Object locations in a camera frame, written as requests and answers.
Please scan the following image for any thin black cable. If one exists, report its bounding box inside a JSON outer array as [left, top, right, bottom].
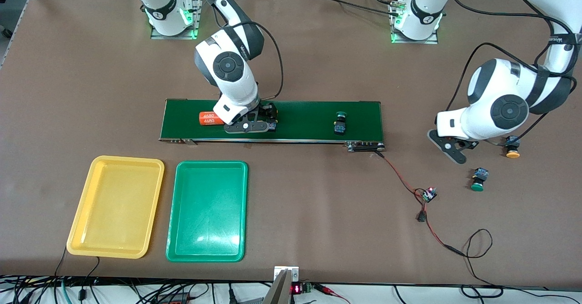
[[55, 247, 68, 279], [80, 256, 100, 298]]

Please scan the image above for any looped black cable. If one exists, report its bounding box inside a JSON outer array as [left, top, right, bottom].
[[455, 229, 504, 298]]

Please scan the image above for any red clip lead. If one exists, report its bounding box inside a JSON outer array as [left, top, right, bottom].
[[314, 284, 351, 304]]

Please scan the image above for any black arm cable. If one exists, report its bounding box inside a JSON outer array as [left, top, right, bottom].
[[248, 20, 284, 101], [443, 0, 582, 148]]

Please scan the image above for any yellow plastic tray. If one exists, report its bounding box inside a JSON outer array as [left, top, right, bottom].
[[66, 155, 165, 259]]

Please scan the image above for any silver mounting bracket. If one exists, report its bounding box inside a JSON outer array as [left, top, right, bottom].
[[274, 266, 300, 283]]

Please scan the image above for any green push button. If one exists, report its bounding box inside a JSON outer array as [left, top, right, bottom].
[[471, 168, 489, 192], [333, 111, 348, 135]]

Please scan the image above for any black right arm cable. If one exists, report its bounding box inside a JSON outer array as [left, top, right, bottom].
[[248, 20, 284, 101]]

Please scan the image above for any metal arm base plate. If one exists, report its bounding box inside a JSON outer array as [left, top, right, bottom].
[[150, 0, 204, 40], [390, 0, 439, 45]]

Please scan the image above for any green conveyor belt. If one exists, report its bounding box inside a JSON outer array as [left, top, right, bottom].
[[158, 99, 386, 153]]

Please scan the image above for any green plastic tray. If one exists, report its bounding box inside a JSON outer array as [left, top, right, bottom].
[[166, 160, 249, 263]]

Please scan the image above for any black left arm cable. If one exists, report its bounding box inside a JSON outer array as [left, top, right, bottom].
[[443, 0, 582, 148]]

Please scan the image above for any grey camera stand beam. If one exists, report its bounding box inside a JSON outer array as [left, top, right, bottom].
[[263, 270, 292, 304]]

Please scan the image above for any orange 4680 battery cylinder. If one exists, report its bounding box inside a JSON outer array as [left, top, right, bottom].
[[199, 111, 228, 127]]

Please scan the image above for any black power cable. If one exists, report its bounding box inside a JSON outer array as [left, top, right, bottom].
[[314, 0, 401, 18]]

